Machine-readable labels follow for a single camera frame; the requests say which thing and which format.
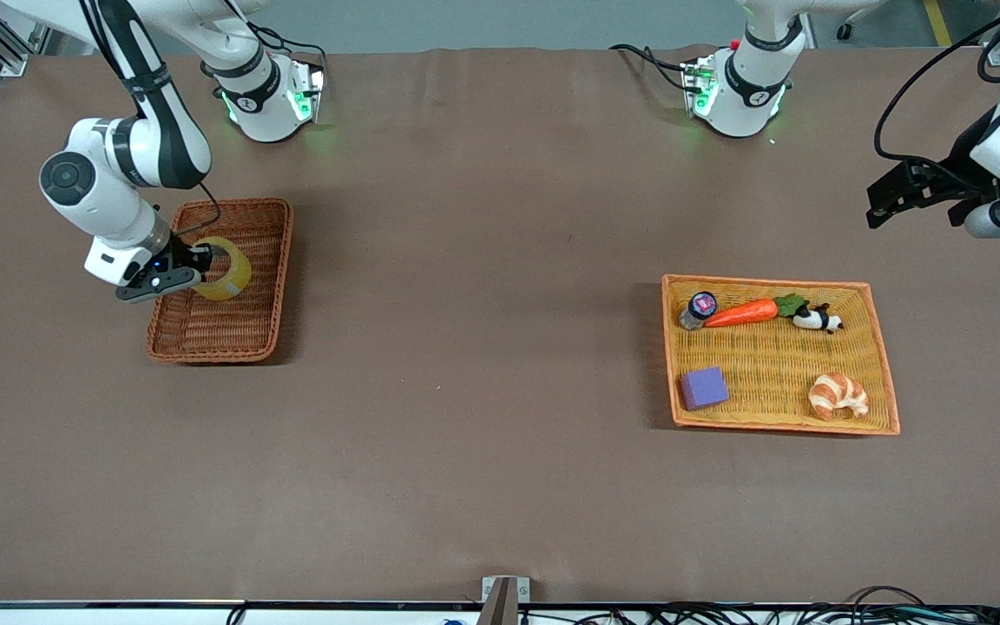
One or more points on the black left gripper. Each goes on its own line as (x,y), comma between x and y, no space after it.
(958,160)

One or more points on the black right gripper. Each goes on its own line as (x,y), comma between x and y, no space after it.
(179,258)

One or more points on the yellowish clear tape roll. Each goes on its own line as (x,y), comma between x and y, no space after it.
(235,278)

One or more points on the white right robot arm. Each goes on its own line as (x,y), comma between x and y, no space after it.
(109,208)

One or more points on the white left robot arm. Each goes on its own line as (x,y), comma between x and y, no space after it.
(743,104)

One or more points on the brown wicker basket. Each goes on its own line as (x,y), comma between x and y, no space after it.
(222,330)

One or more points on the yellow wicker tray basket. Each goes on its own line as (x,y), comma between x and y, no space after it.
(778,365)

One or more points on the black white toy panda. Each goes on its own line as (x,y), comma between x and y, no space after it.
(815,320)

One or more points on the black caster wheel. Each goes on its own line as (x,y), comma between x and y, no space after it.
(845,31)

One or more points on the metal base connector plate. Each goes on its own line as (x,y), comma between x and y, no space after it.
(698,87)
(309,95)

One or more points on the orange toy carrot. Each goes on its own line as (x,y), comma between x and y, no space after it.
(743,313)

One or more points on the toy croissant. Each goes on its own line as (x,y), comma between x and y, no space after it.
(837,395)

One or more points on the small bottle purple lid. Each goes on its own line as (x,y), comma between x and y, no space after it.
(698,310)

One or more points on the purple foam cube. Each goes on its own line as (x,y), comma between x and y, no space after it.
(705,388)

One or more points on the brown table cover mat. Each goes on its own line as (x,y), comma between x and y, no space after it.
(465,477)

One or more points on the white table edge rail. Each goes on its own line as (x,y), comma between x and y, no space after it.
(118,615)

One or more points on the metal table edge bracket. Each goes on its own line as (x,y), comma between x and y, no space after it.
(504,599)

